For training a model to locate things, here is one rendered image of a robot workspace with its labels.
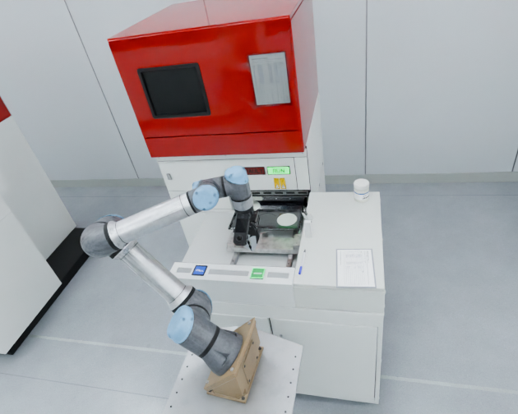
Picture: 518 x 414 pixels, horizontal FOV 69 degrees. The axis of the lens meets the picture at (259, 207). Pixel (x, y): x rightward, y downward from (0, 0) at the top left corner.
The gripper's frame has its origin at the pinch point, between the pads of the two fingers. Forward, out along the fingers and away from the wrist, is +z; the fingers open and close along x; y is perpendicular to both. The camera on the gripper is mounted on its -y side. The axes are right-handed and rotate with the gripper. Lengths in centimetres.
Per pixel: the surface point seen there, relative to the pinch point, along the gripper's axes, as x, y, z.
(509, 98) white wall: -148, 207, 35
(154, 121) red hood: 56, 54, -32
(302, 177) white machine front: -12, 59, 6
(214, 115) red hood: 25, 54, -33
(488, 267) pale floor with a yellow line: -125, 103, 111
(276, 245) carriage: -2.2, 26.7, 22.7
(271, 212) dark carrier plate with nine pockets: 4, 49, 21
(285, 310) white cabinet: -10.5, -4.0, 31.6
